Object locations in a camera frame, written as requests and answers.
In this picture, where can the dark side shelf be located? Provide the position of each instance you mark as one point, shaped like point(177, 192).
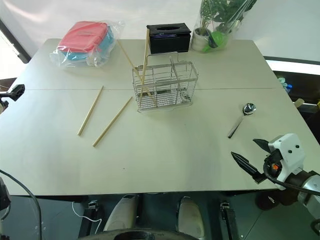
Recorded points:
point(303, 85)

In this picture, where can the bagged red and blue containers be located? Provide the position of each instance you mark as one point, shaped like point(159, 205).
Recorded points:
point(100, 56)

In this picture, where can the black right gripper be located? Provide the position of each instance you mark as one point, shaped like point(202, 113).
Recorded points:
point(273, 160)

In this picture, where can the white robot foot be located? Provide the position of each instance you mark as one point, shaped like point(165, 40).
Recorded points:
point(122, 212)
point(191, 216)

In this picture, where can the white robot right foot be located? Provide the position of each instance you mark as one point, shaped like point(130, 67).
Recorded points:
point(191, 216)

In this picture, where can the white robot left foot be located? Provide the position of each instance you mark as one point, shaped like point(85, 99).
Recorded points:
point(122, 212)

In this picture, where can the black table leg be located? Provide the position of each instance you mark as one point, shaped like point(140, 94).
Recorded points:
point(228, 220)
point(91, 217)

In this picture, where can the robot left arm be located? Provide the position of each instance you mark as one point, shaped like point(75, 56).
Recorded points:
point(3, 197)

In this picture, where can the green plant in white pot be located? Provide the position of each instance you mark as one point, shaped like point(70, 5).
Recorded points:
point(200, 37)

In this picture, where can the wooden chopstick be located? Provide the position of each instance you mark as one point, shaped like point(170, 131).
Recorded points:
point(127, 58)
point(145, 55)
point(90, 110)
point(112, 121)

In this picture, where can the metal spoon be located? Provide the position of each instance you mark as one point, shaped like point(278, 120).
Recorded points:
point(248, 108)

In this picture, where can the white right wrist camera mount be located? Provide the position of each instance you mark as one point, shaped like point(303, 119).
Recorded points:
point(291, 150)

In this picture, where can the blue capped bottles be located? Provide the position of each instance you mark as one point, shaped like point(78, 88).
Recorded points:
point(286, 85)

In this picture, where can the black diagonal frame bar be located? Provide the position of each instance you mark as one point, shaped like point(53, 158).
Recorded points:
point(15, 41)

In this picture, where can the pink lunch box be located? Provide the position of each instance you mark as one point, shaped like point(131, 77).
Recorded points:
point(82, 36)

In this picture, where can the clear plastic plant wrap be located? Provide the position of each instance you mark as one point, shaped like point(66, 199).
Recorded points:
point(233, 30)

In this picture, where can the green plastic object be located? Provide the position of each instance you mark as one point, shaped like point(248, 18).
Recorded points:
point(218, 38)

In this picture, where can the black tissue box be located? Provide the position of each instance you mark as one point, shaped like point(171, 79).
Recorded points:
point(170, 41)

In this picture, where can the dark brown rounded stool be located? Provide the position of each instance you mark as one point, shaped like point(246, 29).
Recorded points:
point(268, 200)

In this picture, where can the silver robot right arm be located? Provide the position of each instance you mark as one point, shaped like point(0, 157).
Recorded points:
point(308, 187)

